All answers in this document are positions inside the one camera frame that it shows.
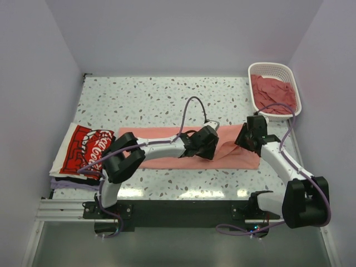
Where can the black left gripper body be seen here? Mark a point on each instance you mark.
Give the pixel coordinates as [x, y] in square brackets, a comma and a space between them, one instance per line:
[207, 152]

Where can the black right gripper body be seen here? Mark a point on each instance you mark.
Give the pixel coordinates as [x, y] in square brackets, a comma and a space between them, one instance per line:
[242, 139]

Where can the salmon pink t shirt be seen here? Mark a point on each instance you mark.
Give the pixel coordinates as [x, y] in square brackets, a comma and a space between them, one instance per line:
[228, 155]

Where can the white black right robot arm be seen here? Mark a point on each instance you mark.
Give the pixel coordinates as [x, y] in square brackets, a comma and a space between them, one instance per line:
[305, 201]

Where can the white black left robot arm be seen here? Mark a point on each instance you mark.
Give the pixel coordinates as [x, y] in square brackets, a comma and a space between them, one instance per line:
[127, 153]

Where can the dark pink crumpled shirt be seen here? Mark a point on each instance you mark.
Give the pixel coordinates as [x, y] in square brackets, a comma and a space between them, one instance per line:
[267, 91]

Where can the white plastic laundry basket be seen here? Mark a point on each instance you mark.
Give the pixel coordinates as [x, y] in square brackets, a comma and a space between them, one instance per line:
[280, 72]

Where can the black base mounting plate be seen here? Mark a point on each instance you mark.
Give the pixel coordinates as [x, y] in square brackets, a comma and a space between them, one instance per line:
[189, 214]

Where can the red white printed folded shirt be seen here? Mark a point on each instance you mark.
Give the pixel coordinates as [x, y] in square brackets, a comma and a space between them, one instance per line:
[86, 147]

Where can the lavender folded shirt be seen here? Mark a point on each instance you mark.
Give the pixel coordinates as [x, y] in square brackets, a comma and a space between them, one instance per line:
[65, 184]

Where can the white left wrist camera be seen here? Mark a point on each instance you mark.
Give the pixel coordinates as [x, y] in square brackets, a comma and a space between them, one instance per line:
[213, 124]

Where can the aluminium extrusion rail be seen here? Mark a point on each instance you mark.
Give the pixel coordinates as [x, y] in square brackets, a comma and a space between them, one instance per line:
[52, 210]

